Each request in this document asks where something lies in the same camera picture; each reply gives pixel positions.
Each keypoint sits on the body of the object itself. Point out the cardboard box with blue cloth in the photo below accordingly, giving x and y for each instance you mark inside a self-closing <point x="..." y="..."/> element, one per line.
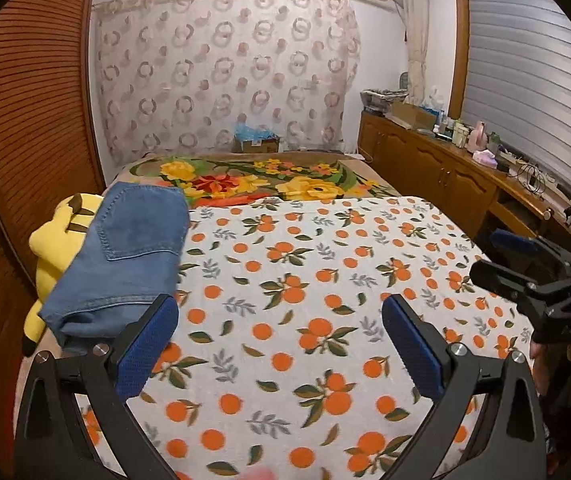
<point x="250" y="140"/>

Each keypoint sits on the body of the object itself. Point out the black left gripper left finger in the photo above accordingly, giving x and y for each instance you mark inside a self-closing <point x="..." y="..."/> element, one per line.
<point x="52" y="441"/>

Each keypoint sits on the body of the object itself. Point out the cardboard box on sideboard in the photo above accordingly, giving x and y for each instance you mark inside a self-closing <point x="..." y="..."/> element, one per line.
<point x="410" y="116"/>

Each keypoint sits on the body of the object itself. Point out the floral brown blanket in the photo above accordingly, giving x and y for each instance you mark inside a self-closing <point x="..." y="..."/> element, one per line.
<point x="226" y="180"/>

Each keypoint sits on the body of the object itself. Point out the grey window roller blind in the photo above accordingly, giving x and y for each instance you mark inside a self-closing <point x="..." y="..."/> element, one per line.
<point x="519" y="78"/>

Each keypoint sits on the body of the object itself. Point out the orange-print white blanket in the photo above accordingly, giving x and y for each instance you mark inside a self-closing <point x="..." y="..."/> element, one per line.
<point x="280" y="358"/>

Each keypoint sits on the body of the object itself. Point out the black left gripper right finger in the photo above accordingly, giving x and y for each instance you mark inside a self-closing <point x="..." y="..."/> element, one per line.
<point x="507" y="440"/>

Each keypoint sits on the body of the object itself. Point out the pink jug on sideboard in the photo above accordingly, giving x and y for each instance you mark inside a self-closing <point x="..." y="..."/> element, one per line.
<point x="477" y="138"/>

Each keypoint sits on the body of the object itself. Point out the yellow Pikachu plush toy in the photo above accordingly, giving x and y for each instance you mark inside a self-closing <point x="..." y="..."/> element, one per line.
<point x="55" y="244"/>

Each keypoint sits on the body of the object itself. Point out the blue denim pants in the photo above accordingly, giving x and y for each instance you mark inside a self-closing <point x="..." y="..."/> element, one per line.
<point x="130" y="255"/>

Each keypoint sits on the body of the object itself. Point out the wooden sideboard cabinet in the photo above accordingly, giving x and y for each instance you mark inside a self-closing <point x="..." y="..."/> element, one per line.
<point x="479" y="200"/>

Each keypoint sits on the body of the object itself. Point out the circle-pattern pink curtain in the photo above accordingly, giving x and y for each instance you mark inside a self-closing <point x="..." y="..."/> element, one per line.
<point x="188" y="76"/>

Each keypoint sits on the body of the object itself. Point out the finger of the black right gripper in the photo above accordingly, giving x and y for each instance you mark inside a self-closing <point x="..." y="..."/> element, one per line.
<point x="513" y="246"/>
<point x="530" y="297"/>

